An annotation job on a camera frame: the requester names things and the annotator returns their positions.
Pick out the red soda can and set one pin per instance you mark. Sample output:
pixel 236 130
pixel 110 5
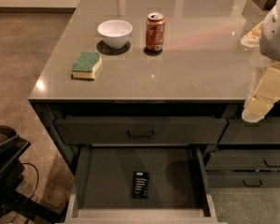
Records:
pixel 155 31

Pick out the black top drawer handle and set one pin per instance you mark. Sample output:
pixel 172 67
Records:
pixel 150 134

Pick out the black rxbar chocolate bar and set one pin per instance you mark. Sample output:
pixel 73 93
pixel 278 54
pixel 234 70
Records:
pixel 140 185

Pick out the white ceramic bowl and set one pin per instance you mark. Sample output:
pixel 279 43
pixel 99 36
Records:
pixel 115 33

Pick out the grey right bottom drawer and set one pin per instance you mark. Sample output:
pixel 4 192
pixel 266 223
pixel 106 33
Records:
pixel 244 180

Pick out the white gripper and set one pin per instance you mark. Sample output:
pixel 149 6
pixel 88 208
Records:
pixel 276 36

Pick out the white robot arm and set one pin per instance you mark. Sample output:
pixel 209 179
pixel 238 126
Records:
pixel 269 43

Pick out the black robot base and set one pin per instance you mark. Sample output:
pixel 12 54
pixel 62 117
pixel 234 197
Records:
pixel 12 146

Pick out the grey right middle drawer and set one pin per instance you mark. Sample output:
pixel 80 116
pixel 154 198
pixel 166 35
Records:
pixel 244 160

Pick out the grey right top drawer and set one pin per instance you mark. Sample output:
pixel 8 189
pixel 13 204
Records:
pixel 239 132

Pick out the open grey middle drawer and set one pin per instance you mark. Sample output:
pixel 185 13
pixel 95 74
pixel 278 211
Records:
pixel 177 187

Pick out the green yellow sponge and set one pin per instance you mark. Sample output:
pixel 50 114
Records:
pixel 86 65

